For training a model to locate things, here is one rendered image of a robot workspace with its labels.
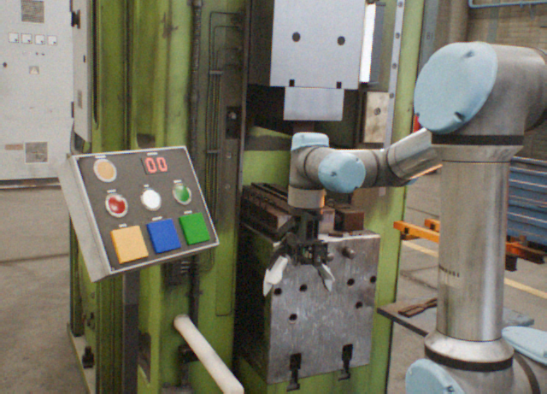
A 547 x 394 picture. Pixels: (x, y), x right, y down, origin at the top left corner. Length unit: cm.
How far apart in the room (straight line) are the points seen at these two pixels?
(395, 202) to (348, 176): 111
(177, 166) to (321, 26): 59
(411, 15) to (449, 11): 887
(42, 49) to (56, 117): 72
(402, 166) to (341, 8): 80
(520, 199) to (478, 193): 469
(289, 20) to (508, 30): 920
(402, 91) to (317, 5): 53
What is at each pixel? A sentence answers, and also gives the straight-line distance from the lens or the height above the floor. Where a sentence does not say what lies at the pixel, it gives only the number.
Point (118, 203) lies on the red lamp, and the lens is 141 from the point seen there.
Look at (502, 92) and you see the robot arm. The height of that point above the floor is 140.
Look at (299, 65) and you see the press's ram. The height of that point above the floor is 143.
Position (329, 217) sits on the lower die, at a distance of 188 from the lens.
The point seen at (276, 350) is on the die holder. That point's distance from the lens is 187.
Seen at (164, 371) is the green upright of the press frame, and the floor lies 46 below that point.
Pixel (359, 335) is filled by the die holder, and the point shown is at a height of 58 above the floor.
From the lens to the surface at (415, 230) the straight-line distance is 190.
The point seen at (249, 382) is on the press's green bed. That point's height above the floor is 41.
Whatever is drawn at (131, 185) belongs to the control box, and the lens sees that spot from 145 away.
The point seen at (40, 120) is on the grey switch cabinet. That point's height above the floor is 73.
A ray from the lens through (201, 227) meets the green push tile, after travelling 152.
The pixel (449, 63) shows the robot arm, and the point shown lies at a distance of 80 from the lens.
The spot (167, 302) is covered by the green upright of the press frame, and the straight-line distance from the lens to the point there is 189.
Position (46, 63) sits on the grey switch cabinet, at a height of 133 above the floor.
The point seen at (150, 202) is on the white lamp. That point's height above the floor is 108.
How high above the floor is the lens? 142
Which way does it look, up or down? 11 degrees down
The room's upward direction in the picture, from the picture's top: 3 degrees clockwise
